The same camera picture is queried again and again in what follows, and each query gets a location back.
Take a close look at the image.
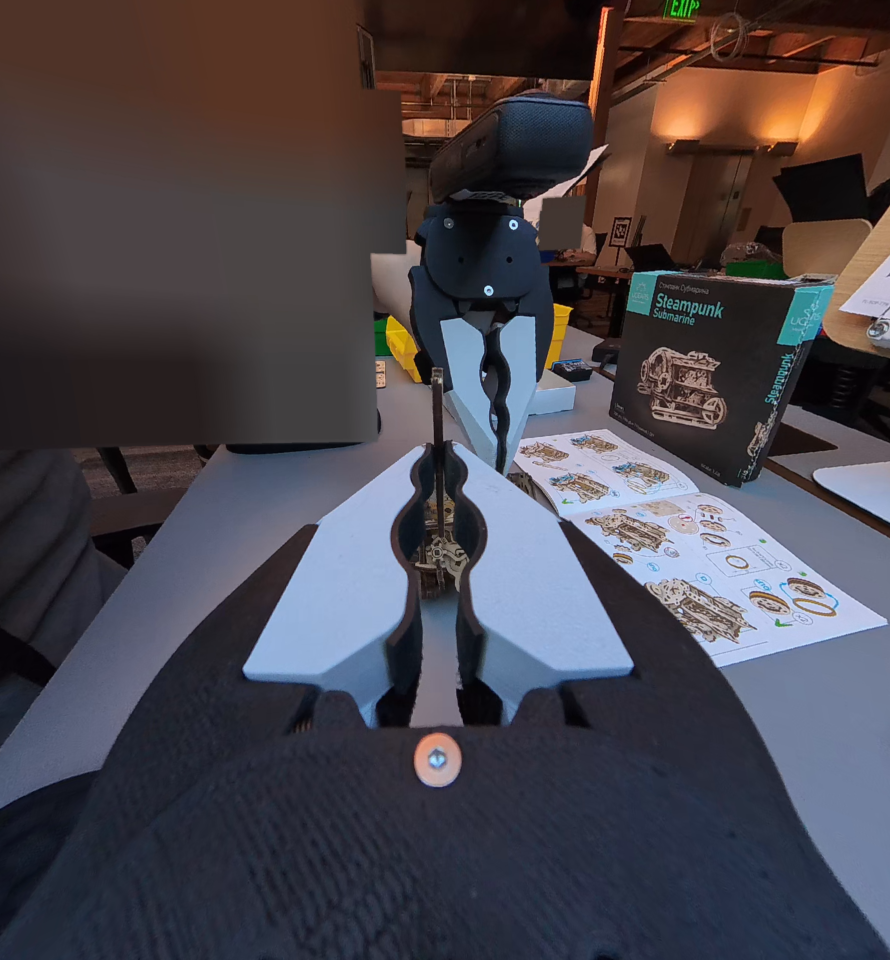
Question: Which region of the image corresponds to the black chair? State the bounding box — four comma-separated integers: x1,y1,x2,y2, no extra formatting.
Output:
88,446,217,571

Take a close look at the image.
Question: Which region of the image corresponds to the wooden mechanical model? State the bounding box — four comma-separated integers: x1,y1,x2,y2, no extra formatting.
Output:
411,468,560,601

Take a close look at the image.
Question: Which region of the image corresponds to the white rounded board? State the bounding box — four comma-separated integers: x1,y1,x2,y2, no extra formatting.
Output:
812,457,890,543

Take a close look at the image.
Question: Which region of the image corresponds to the thin wooden stick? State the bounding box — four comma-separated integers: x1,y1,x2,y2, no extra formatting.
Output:
430,366,449,597

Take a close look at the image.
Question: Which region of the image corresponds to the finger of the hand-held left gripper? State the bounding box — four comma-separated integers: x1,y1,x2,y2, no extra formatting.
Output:
494,315,543,472
441,315,507,475

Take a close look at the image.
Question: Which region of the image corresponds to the person's dark clothing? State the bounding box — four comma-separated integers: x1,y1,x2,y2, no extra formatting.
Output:
0,772,104,960

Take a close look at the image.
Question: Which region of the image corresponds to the black fabric panel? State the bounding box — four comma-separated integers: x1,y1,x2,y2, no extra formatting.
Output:
773,153,873,224

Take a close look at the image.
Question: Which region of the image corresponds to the wooden display stand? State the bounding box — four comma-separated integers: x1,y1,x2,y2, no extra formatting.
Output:
823,180,890,357

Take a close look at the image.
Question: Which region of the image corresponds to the yellow plastic storage bin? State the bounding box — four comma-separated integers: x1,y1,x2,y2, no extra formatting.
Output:
385,303,573,384

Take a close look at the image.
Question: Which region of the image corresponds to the black model kit box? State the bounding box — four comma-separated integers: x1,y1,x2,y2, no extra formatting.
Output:
611,270,837,489

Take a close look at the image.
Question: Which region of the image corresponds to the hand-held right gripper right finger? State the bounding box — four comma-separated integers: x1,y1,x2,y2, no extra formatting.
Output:
448,442,635,725

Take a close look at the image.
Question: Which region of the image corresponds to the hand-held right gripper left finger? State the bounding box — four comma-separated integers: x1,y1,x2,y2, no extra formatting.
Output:
242,442,436,729

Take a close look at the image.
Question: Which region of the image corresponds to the black laptop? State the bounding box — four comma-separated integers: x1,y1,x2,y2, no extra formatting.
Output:
625,243,689,273

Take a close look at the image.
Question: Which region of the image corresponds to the flat white box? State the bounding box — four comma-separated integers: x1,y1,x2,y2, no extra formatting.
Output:
523,372,577,416

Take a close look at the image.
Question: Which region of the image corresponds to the person's grey clothing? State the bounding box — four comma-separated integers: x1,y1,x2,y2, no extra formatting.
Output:
0,450,127,789

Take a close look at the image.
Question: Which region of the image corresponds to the illustrated instruction booklet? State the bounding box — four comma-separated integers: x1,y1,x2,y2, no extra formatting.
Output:
512,429,890,669

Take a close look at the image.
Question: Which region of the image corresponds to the wooden chair back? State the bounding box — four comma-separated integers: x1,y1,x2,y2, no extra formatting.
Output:
782,219,873,282

